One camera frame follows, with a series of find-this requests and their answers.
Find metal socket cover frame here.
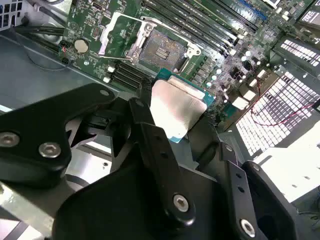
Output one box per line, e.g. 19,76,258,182
98,11,154,63

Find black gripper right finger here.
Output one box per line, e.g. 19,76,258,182
189,112,300,240

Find silver topped CPU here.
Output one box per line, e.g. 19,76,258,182
149,67,217,145

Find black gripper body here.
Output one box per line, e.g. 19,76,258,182
52,109,233,240

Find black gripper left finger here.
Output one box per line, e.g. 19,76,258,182
0,76,197,227

